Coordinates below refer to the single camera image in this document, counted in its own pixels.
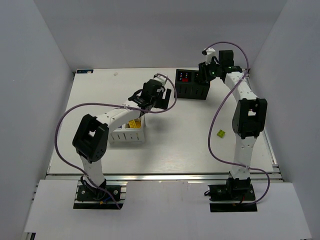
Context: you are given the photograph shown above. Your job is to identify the yellow long lego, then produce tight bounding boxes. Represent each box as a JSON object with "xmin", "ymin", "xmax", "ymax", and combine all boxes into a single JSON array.
[{"xmin": 125, "ymin": 119, "xmax": 142, "ymax": 129}]

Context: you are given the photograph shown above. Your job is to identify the lime green lego brick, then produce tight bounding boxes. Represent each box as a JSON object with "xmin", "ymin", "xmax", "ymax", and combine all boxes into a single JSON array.
[{"xmin": 216, "ymin": 129, "xmax": 226, "ymax": 138}]

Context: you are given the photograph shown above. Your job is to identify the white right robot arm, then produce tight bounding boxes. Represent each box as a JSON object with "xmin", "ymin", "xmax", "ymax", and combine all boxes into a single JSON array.
[{"xmin": 175, "ymin": 47, "xmax": 268, "ymax": 190}]

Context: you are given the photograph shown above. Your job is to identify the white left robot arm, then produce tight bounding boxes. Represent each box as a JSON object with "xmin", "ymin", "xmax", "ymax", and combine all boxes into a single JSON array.
[{"xmin": 72, "ymin": 74, "xmax": 171, "ymax": 188}]

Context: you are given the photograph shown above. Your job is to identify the black double bin container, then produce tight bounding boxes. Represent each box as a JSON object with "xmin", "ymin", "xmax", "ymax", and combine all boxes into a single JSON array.
[{"xmin": 175, "ymin": 69, "xmax": 210, "ymax": 100}]

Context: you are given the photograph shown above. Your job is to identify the white double bin container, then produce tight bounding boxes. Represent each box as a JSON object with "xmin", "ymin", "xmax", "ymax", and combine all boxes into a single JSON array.
[{"xmin": 108, "ymin": 116, "xmax": 146, "ymax": 144}]

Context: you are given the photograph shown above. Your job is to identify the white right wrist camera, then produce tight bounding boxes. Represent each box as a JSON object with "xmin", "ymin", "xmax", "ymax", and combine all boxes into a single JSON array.
[{"xmin": 201, "ymin": 47, "xmax": 217, "ymax": 65}]

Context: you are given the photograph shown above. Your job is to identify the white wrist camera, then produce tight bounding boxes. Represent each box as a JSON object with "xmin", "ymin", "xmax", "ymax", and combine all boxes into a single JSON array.
[
  {"xmin": 153, "ymin": 74, "xmax": 167, "ymax": 86},
  {"xmin": 201, "ymin": 47, "xmax": 217, "ymax": 65}
]

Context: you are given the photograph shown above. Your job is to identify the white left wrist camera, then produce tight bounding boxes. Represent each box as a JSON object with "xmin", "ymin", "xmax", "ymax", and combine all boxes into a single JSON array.
[{"xmin": 153, "ymin": 74, "xmax": 167, "ymax": 86}]

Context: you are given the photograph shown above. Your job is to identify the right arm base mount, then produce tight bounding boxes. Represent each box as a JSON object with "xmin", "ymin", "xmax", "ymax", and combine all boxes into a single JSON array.
[{"xmin": 203, "ymin": 184, "xmax": 258, "ymax": 213}]

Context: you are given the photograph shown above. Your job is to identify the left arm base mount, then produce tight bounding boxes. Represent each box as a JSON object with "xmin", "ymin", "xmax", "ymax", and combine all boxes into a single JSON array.
[{"xmin": 73, "ymin": 177, "xmax": 126, "ymax": 210}]

